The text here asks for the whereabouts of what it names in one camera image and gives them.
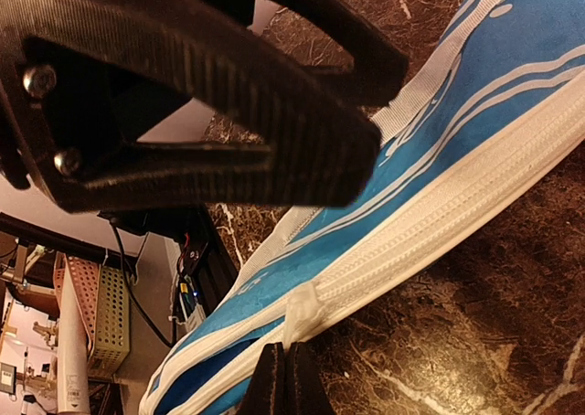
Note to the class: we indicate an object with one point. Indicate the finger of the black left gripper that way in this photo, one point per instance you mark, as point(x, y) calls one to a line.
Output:
point(121, 105)
point(311, 52)

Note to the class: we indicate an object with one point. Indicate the black front rail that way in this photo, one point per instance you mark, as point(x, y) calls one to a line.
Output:
point(205, 270)

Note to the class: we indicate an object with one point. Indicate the blue racket bag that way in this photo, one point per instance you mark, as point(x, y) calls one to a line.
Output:
point(497, 105)

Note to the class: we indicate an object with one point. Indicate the beige perforated metal basket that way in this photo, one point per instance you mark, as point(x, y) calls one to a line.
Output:
point(104, 306)

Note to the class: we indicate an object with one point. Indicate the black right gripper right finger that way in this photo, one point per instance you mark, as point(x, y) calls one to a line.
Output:
point(304, 391)

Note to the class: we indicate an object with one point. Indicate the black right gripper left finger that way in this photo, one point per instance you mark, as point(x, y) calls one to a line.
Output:
point(265, 393)

